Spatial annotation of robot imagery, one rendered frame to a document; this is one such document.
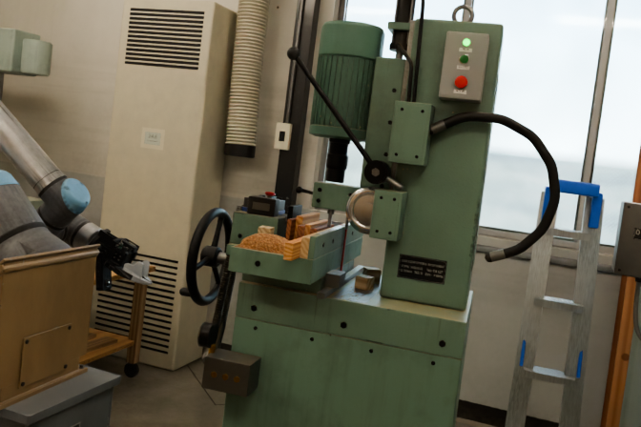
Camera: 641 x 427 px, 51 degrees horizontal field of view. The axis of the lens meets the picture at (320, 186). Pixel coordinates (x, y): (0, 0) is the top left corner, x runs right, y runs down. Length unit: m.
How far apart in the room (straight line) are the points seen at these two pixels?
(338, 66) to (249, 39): 1.58
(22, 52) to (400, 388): 2.71
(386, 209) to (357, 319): 0.28
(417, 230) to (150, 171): 1.95
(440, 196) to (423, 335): 0.34
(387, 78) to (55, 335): 1.02
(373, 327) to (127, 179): 2.08
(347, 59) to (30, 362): 1.05
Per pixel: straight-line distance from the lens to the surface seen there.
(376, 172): 1.68
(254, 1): 3.39
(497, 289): 3.18
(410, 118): 1.65
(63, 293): 1.65
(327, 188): 1.84
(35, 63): 3.72
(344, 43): 1.81
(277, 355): 1.75
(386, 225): 1.64
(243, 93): 3.32
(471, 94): 1.66
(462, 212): 1.72
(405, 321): 1.65
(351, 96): 1.80
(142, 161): 3.44
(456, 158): 1.71
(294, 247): 1.54
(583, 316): 2.48
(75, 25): 4.17
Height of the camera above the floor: 1.15
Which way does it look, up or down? 3 degrees down
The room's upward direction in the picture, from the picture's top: 7 degrees clockwise
